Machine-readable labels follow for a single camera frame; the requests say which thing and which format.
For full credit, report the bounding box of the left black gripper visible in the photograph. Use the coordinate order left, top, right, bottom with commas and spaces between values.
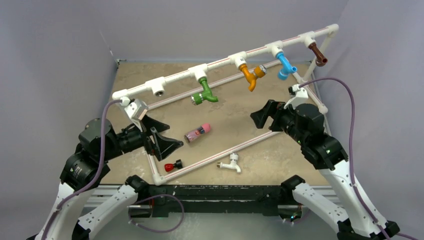
100, 112, 183, 161

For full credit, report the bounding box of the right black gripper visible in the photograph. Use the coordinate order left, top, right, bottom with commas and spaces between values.
250, 99, 307, 145

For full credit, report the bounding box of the white faucet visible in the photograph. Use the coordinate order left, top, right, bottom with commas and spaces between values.
216, 152, 242, 174

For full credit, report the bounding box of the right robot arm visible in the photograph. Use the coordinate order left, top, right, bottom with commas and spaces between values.
250, 99, 400, 240

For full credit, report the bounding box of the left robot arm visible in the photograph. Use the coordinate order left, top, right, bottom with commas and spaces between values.
30, 116, 184, 240

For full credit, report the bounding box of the orange faucet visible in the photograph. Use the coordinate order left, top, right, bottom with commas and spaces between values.
238, 63, 267, 92

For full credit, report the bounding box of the pink faucet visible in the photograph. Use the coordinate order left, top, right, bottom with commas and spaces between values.
184, 123, 211, 143

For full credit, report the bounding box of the green faucet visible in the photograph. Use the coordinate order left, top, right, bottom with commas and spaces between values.
190, 76, 219, 106

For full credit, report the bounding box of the blue faucet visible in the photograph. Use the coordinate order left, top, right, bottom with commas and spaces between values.
275, 52, 298, 81

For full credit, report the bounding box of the brown faucet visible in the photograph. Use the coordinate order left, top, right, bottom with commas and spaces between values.
308, 42, 328, 67

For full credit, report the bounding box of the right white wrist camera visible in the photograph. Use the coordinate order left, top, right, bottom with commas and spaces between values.
283, 84, 309, 109

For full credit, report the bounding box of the white PVC pipe frame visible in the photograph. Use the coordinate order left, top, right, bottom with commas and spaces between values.
111, 23, 340, 187

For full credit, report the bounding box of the black aluminium base frame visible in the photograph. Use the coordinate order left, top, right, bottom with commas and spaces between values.
131, 184, 298, 218

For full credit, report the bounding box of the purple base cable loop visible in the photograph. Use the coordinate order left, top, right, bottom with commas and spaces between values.
128, 194, 185, 234

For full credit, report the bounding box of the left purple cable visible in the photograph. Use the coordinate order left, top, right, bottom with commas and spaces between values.
40, 99, 124, 240

